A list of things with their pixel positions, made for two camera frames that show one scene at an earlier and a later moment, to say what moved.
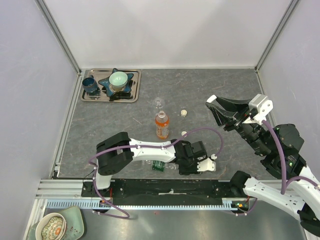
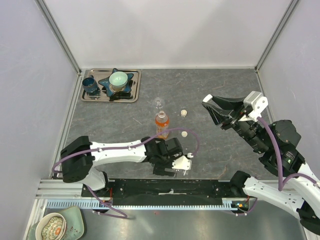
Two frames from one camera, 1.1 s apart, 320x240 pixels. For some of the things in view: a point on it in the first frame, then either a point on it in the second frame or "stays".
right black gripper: x=222 y=117 stays
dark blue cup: x=90 y=84 stays
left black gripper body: x=189 y=168 -> x=159 y=168
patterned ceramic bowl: x=51 y=227 stays
